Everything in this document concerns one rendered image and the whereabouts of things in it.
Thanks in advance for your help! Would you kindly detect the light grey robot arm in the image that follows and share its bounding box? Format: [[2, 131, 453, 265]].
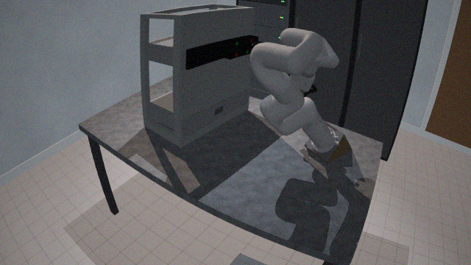
[[250, 28, 339, 153]]

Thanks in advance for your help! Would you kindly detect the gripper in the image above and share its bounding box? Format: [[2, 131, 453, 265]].
[[288, 74, 318, 97]]

